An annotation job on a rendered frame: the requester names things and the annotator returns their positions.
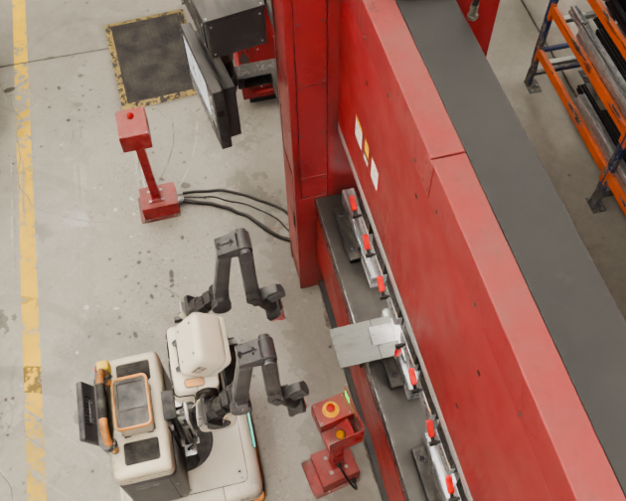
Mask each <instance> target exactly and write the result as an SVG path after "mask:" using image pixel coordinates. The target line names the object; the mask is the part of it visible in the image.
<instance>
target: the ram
mask: <svg viewBox="0 0 626 501"><path fill-rule="evenodd" d="M356 115H357V117H358V119H359V122H360V125H361V127H362V130H363V133H362V150H361V148H360V145H359V142H358V139H357V137H356V134H355V132H356ZM338 123H339V125H340V128H341V131H342V134H343V137H344V140H345V142H346V145H347V148H348V151H349V154H350V156H351V159H352V162H353V165H354V168H355V170H356V173H357V176H358V179H359V182H360V184H361V187H362V190H363V193H364V196H365V198H366V201H367V204H368V207H369V210H370V213H371V215H372V218H373V221H374V224H375V227H376V229H377V232H378V235H379V238H380V241H381V243H382V246H383V249H384V252H385V255H386V257H387V260H388V263H389V266H390V269H391V273H392V276H393V279H394V282H395V284H396V287H397V290H398V293H399V296H400V299H401V301H402V304H403V307H404V310H405V313H406V315H407V318H408V321H409V324H410V327H411V329H412V332H413V335H414V338H415V341H416V343H417V346H418V349H419V352H420V355H421V357H422V360H423V363H424V366H425V369H426V371H427V374H428V377H429V380H430V383H431V386H432V388H433V391H434V393H435V396H436V399H437V401H438V404H439V407H440V410H441V413H442V415H443V418H444V421H445V424H446V427H447V429H448V432H449V435H450V438H451V441H452V443H453V446H454V449H455V452H456V455H457V458H458V460H459V463H460V466H461V469H462V472H463V474H464V477H465V480H466V483H467V486H468V488H469V491H470V494H471V497H472V500H473V501H552V498H551V496H550V494H549V491H548V487H547V485H546V482H545V480H544V478H543V475H542V473H541V470H540V468H539V465H538V463H537V461H536V458H535V456H534V453H533V451H532V448H531V446H530V444H529V441H528V439H527V436H526V434H525V431H524V429H523V427H522V424H521V422H520V419H519V417H518V414H517V412H516V410H515V407H514V405H513V402H512V400H511V397H510V395H509V393H508V390H507V388H506V385H505V383H504V380H503V378H502V376H501V373H500V371H499V368H498V366H497V363H496V361H495V359H494V356H493V354H492V351H491V349H490V346H489V344H488V342H487V339H486V337H485V334H484V332H483V329H482V327H481V325H480V322H479V320H478V317H477V315H476V312H475V310H474V308H473V305H472V303H471V300H470V298H469V295H468V293H467V291H466V288H465V286H464V283H463V281H462V278H461V276H460V274H459V271H458V269H457V266H456V264H455V261H454V259H453V257H452V254H451V252H450V249H449V247H448V244H447V242H446V240H445V237H444V235H443V233H442V231H441V228H440V226H439V224H438V221H437V219H436V216H435V214H434V211H433V209H432V207H431V204H430V202H429V199H428V198H427V196H426V193H425V191H424V189H423V186H422V184H421V180H420V177H419V175H418V173H417V170H416V168H415V165H414V163H413V160H412V158H411V156H410V153H409V151H408V148H407V146H406V143H405V141H404V139H403V136H402V134H401V131H400V129H399V126H398V124H397V122H396V119H395V117H394V114H393V112H392V109H391V106H390V103H389V101H388V98H387V96H386V93H385V91H384V89H383V86H382V84H381V81H380V79H379V76H378V74H377V72H376V69H375V67H374V64H373V62H372V59H371V57H370V55H369V52H368V50H367V47H366V45H365V42H364V40H363V38H362V35H361V33H360V30H359V28H358V25H357V23H356V21H355V18H354V16H353V13H352V11H351V8H350V6H349V4H348V1H347V0H341V16H340V68H339V120H338ZM338 132H339V135H340V138H341V141H342V143H343V146H344V149H345V152H346V155H347V158H348V160H349V163H350V166H351V169H352V172H353V175H354V177H355V180H356V183H357V186H358V189H359V192H360V194H361V197H362V200H363V203H364V206H365V209H366V211H367V214H368V217H369V220H370V223H371V226H372V228H373V231H374V234H375V237H376V240H377V243H378V245H379V248H380V251H381V254H382V257H383V260H384V262H385V265H386V268H387V271H388V274H389V277H390V279H391V275H390V272H389V269H388V266H387V263H386V260H385V258H384V255H383V252H382V249H381V246H380V244H379V241H378V238H377V235H376V232H375V229H374V227H373V224H372V221H371V218H370V215H369V213H368V210H367V207H366V204H365V201H364V198H363V196H362V193H361V190H360V187H359V184H358V182H357V179H356V176H355V173H354V170H353V167H352V165H351V162H350V159H349V156H348V153H347V150H346V148H345V145H344V142H343V139H342V136H341V134H340V131H339V128H338ZM365 138H366V140H367V143H368V146H369V160H368V157H367V154H366V152H365ZM364 153H365V154H366V157H367V160H368V166H367V164H366V161H365V158H364ZM372 156H373V159H374V162H375V164H376V167H377V170H378V172H379V180H378V190H377V191H376V188H375V185H374V182H373V180H372V177H371V166H372ZM391 284H392V287H393V290H394V292H395V295H396V298H397V301H398V304H399V307H400V309H401V312H402V315H403V318H404V321H405V324H406V326H407V329H408V332H409V335H410V338H411V341H412V343H413V346H414V349H415V352H416V355H417V358H418V360H419V363H420V366H421V369H422V372H423V375H424V377H425V380H426V383H427V386H428V388H429V391H430V393H431V396H432V399H433V402H434V405H435V408H436V410H437V413H438V416H439V419H440V422H441V425H442V427H443V430H444V433H445V436H446V439H447V442H448V444H449V447H450V450H451V453H452V456H453V459H454V461H455V464H456V467H457V470H458V473H459V476H460V478H461V481H462V484H463V487H464V490H465V493H466V495H467V498H468V501H470V498H469V495H468V493H467V490H466V487H465V484H464V481H463V479H462V476H461V473H460V470H459V467H458V464H457V462H456V459H455V456H454V453H453V450H452V447H451V445H450V442H449V439H448V436H447V433H446V431H445V428H444V425H443V422H442V419H441V416H440V414H439V411H438V408H437V405H436V402H435V400H434V397H433V394H432V391H431V389H430V386H429V384H428V381H427V378H426V375H425V372H424V369H423V367H422V364H421V361H420V358H419V355H418V353H417V350H416V347H415V344H414V341H413V338H412V336H411V333H410V330H409V327H408V324H407V322H406V319H405V316H404V313H403V310H402V307H401V305H400V302H399V299H398V296H397V293H396V291H395V288H394V285H393V282H392V279H391Z"/></svg>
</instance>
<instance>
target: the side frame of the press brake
mask: <svg viewBox="0 0 626 501"><path fill-rule="evenodd" d="M456 2H457V3H458V5H459V7H460V9H461V11H462V13H463V15H464V17H465V19H466V21H467V22H468V24H469V26H470V28H471V30H472V32H473V34H474V36H475V38H476V39H477V41H478V43H479V45H480V47H481V49H482V51H483V53H484V55H485V57H487V53H488V49H489V44H490V40H491V36H492V32H493V28H494V24H495V20H496V16H497V12H498V7H499V3H500V0H480V1H479V9H478V15H479V16H478V19H477V20H476V21H469V20H468V18H467V13H468V12H469V11H470V6H471V3H472V2H473V0H456ZM271 7H272V20H273V32H274V45H275V57H276V70H277V82H278V95H279V108H280V121H281V133H282V146H283V159H284V172H285V184H286V197H287V210H288V223H289V235H290V247H291V256H292V257H293V259H294V263H295V267H296V270H297V274H298V277H299V284H300V288H305V287H309V286H314V285H318V284H319V281H321V280H323V276H322V273H321V270H320V266H319V263H318V259H317V213H318V211H317V208H316V205H315V199H318V198H323V197H327V196H332V195H337V194H341V193H342V190H346V189H351V188H354V189H355V190H357V193H358V196H359V199H360V192H359V189H358V186H357V183H356V180H355V177H354V175H353V172H352V169H351V166H350V163H349V160H348V158H347V155H346V152H345V149H344V146H343V143H342V141H341V138H340V135H339V132H338V120H339V68H340V16H341V0H271Z"/></svg>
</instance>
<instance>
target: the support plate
mask: <svg viewBox="0 0 626 501"><path fill-rule="evenodd" d="M371 323H372V326H378V325H383V324H388V323H390V324H391V320H390V317H389V316H385V317H381V318H376V319H372V320H371ZM371 323H370V320H368V321H364V322H359V323H355V324H351V325H347V326H342V327H338V328H334V329H330V330H329V331H330V335H331V338H332V342H333V345H334V349H335V352H336V356H337V359H338V362H339V366H340V369H343V368H347V367H351V366H356V365H360V364H364V363H368V362H372V361H376V360H379V359H383V358H388V357H392V356H394V349H395V346H394V344H398V342H397V341H396V340H395V341H393V342H388V343H384V344H379V345H381V346H379V348H380V351H381V354H382V357H381V354H380V351H379V348H378V345H374V346H373V345H372V342H371V338H370V334H369V331H368V326H369V327H372V326H371Z"/></svg>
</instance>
